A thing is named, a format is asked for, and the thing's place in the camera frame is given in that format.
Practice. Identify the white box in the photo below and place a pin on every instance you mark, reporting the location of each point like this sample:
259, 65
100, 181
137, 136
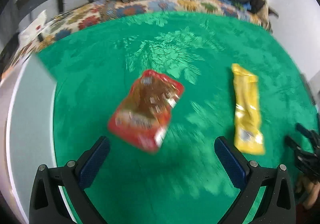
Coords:
30, 114

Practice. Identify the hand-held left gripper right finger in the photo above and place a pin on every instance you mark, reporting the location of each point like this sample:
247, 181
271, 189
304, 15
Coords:
230, 162

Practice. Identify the red label clear snack packet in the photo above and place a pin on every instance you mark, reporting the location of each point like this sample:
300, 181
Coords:
142, 114

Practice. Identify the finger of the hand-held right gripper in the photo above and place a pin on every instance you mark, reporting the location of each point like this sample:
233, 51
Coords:
306, 132
293, 144

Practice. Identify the floral bedsheet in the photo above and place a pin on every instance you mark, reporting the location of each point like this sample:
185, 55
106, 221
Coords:
87, 16

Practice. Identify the long yellow snack packet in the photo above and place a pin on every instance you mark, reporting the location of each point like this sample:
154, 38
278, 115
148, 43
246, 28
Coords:
247, 104

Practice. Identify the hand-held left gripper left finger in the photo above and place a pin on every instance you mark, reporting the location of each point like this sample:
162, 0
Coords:
95, 160

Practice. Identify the white plastic bag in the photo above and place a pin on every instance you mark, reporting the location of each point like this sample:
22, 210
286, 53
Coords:
32, 28

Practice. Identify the green patterned blanket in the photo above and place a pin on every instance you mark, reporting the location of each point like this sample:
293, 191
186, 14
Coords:
100, 76

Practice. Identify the small black object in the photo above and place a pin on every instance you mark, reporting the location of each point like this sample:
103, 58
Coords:
40, 36

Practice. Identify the person's right hand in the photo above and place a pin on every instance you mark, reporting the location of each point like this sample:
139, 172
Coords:
310, 195

